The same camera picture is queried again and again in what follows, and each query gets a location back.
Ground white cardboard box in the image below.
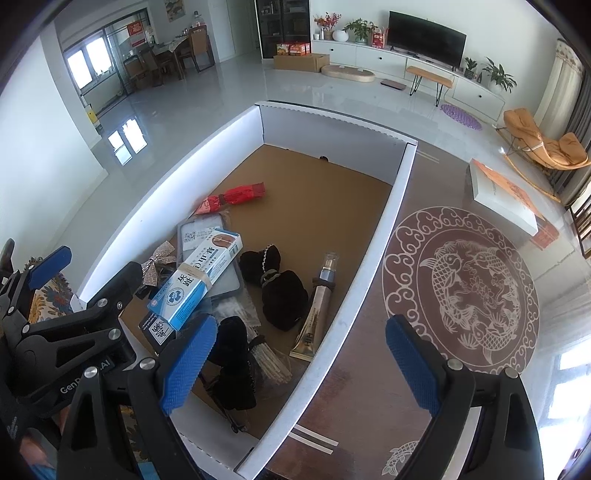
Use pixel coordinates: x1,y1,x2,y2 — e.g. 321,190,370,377
76,100,419,478

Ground purple floor mat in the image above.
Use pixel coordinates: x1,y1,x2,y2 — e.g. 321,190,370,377
440,104,482,131

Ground red foil packet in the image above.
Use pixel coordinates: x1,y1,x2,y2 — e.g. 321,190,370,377
194,181,267,217

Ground black fuzzy beaded cloth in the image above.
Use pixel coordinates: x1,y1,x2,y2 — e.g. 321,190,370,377
210,316,259,411
239,244,310,332

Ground wooden dining table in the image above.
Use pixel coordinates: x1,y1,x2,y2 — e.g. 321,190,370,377
152,39,190,70

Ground grey curtain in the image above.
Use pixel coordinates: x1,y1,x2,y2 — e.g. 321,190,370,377
551,60,591,199

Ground person's left forearm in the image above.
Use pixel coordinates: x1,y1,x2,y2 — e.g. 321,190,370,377
21,425,63,469

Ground white standing air conditioner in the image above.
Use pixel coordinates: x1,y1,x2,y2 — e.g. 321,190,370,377
536,38,583,134

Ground bagged black phone case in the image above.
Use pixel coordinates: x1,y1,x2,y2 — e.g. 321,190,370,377
177,216,245,301

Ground thick white book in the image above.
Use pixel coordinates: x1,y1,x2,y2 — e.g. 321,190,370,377
468,158,560,251

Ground large potted green plant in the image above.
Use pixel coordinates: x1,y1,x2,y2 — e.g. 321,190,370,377
481,58,518,95

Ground red door poster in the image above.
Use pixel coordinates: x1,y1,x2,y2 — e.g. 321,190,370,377
127,19,151,47

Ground wooden stool with metal legs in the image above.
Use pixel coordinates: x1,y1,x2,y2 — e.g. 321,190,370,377
406,66,454,108

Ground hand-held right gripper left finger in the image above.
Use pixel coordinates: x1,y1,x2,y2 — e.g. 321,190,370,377
56,314,219,480

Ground red flowers in vase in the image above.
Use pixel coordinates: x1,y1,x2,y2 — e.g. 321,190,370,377
314,13,341,40

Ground round wooden board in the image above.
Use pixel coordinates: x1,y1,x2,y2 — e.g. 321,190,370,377
322,65,376,84

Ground beige cream tube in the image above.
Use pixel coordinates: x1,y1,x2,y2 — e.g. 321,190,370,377
289,251,340,361

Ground wooden dining chair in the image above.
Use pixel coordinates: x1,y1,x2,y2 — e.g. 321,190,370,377
122,48,164,90
178,25,215,72

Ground white television cabinet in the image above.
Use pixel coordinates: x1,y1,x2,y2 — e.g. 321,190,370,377
310,39,506,120

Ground floral patterned cloth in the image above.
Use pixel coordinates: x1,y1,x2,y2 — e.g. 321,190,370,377
28,272,75,324

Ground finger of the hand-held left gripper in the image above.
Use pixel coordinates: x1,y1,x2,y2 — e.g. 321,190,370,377
23,262,145,339
0,246,75,320

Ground dark wooden bench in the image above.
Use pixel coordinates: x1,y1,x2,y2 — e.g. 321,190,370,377
568,198,591,259

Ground bushy potted green plant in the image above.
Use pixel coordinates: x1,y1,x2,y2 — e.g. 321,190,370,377
342,18,376,44

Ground black labelled box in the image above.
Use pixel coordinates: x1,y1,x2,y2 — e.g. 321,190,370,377
139,311,178,347

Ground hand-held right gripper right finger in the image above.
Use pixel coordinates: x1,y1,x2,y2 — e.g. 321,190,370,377
385,315,546,480

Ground orange lounge chair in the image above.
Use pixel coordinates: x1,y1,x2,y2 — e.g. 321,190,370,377
496,107,591,199

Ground brown cardboard box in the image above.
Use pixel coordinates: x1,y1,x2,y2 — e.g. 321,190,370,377
273,53,331,73

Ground rhinestone bow hair clip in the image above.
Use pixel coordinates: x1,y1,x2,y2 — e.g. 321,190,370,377
141,244,178,284

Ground bagged bundle of wooden sticks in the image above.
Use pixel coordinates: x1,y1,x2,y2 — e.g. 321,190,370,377
210,298,294,386

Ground blue white medicine box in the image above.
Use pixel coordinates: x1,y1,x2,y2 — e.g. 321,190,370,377
147,228,244,332

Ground black television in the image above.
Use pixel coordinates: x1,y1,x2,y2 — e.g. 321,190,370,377
387,10,467,71

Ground black display cabinet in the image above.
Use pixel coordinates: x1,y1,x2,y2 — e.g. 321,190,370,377
253,0,312,60

